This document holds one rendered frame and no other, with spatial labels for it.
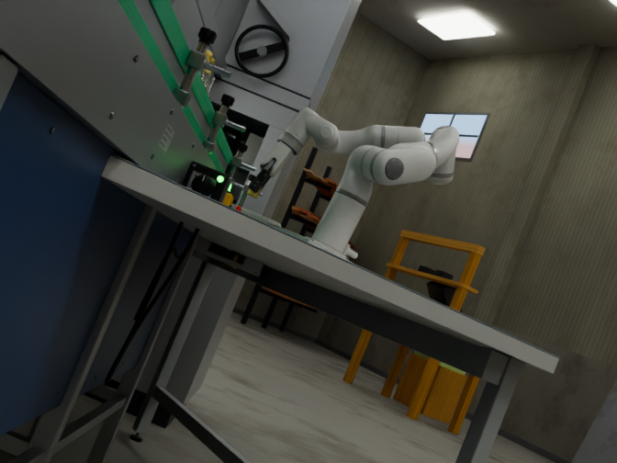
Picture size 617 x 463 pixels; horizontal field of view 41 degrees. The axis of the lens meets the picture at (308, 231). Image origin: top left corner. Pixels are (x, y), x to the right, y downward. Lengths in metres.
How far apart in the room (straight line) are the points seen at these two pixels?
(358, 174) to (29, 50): 1.59
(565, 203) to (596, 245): 0.90
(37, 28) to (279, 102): 2.61
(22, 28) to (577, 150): 11.41
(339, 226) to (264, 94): 1.21
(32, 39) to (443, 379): 8.57
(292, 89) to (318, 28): 0.27
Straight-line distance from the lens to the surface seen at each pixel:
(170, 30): 1.22
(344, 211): 2.22
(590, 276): 10.97
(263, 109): 3.31
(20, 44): 0.72
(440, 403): 9.22
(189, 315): 2.91
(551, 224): 11.70
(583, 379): 10.56
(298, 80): 3.34
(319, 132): 2.51
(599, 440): 9.53
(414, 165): 2.23
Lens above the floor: 0.67
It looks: 4 degrees up
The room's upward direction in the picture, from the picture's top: 22 degrees clockwise
